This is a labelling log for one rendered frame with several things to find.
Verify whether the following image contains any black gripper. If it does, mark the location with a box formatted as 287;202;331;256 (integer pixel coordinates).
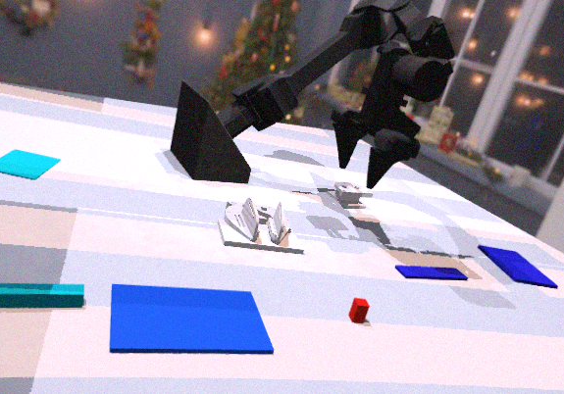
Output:
330;82;421;189

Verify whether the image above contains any cyan flat square plate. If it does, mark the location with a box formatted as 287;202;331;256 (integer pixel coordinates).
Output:
0;149;62;180

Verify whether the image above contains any teal rectangular bar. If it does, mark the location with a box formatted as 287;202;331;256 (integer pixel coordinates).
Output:
0;283;84;309

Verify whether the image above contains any blue flat plate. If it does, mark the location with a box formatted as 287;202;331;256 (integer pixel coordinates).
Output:
478;245;558;289
109;284;274;354

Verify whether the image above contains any blue flat bar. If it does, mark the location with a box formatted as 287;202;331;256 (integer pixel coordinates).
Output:
395;265;468;280

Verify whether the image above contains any red block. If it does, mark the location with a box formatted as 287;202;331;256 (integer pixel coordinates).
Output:
348;297;370;323

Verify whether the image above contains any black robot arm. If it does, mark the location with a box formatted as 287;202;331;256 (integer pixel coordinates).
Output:
217;0;455;139

